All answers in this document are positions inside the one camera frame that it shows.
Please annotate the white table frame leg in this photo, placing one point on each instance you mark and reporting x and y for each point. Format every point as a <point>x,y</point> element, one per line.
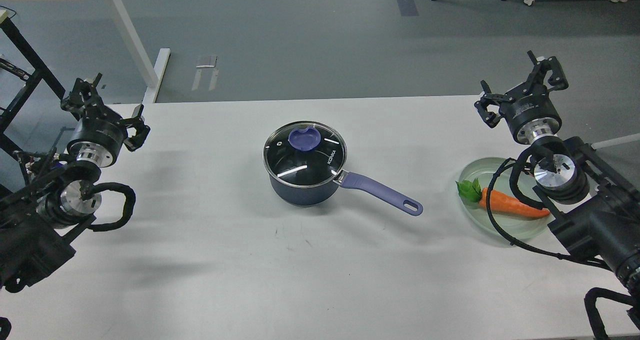
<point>132,34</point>

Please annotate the pale green glass plate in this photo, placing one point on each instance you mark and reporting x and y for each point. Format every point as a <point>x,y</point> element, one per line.
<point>522,228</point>

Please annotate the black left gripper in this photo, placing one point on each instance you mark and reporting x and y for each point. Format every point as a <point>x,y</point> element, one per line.
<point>95,139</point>

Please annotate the dark blue saucepan purple handle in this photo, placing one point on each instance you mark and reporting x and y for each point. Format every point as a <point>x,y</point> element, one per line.
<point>309,195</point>

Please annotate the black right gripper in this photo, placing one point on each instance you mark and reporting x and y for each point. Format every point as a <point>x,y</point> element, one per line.
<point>531,105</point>

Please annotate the glass pot lid purple knob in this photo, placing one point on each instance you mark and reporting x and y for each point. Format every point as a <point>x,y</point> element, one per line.
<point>304,154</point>

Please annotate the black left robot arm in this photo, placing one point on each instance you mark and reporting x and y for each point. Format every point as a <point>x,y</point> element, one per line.
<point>62,196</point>

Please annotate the orange toy carrot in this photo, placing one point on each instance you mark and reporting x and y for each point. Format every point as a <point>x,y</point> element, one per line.
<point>498,202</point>

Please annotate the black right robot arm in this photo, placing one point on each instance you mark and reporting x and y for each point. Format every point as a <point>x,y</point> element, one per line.
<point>594,208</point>

